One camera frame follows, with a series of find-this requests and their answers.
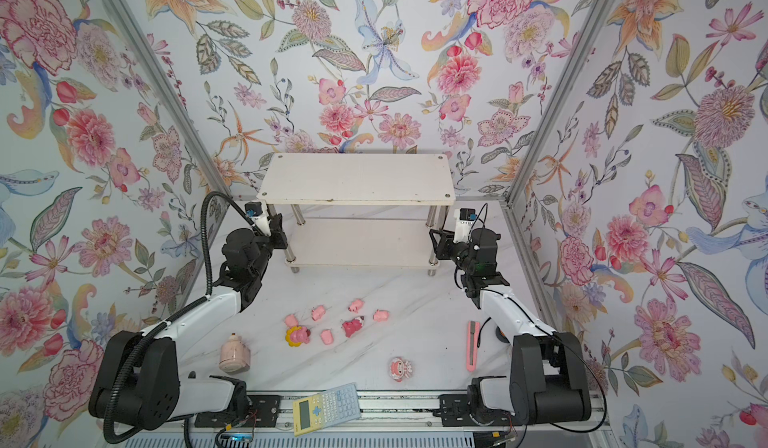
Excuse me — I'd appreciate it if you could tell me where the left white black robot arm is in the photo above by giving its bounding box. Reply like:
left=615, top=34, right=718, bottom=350
left=88, top=213, right=287, bottom=443

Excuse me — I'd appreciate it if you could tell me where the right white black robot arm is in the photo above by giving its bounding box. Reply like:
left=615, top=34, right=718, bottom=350
left=429, top=227, right=592, bottom=426

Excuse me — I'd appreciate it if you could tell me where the dark pink strawberry bear toy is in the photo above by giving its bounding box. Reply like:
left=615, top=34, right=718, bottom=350
left=342, top=316, right=365, bottom=338

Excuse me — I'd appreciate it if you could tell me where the yellow blue calculator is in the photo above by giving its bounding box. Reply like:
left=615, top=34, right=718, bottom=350
left=292, top=383, right=362, bottom=436

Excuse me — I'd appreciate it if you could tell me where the pink white round figurine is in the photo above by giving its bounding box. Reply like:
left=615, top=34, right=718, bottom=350
left=389, top=357, right=413, bottom=383

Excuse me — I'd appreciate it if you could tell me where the black orange tape measure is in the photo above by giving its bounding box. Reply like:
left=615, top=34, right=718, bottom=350
left=494, top=327, right=510, bottom=344

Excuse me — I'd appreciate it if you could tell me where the pink bear with yellow flower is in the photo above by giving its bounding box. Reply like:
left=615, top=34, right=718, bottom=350
left=285, top=326, right=311, bottom=347

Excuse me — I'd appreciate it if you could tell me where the pink pig toy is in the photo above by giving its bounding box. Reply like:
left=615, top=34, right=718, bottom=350
left=284, top=314, right=298, bottom=328
left=311, top=305, right=326, bottom=321
left=320, top=329, right=334, bottom=345
left=348, top=299, right=364, bottom=313
left=373, top=310, right=390, bottom=322

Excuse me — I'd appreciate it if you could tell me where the pink utility knife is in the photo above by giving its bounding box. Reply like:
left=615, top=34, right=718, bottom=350
left=465, top=321, right=481, bottom=372

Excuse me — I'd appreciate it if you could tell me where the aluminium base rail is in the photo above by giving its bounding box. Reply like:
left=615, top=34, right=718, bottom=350
left=143, top=390, right=535, bottom=437

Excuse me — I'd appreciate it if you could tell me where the white two-tier shelf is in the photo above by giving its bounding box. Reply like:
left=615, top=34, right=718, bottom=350
left=258, top=153, right=456, bottom=275

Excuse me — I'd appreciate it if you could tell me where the pink ceramic jar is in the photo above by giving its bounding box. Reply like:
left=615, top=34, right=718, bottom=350
left=219, top=333, right=251, bottom=373

